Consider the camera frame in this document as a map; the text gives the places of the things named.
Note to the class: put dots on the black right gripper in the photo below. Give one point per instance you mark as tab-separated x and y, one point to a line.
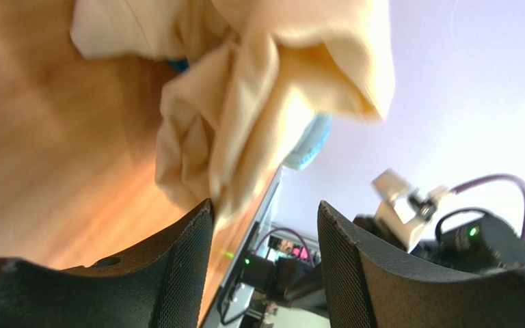
485	245

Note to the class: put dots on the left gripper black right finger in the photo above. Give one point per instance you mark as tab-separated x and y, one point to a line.
370	283

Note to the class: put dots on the blue t shirt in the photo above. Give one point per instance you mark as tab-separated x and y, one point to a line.
180	65

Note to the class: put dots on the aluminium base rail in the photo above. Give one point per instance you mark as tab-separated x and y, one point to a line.
238	266

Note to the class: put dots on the beige t shirt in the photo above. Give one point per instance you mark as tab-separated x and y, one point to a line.
259	71

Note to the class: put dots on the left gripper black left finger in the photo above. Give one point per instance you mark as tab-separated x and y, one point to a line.
157	282

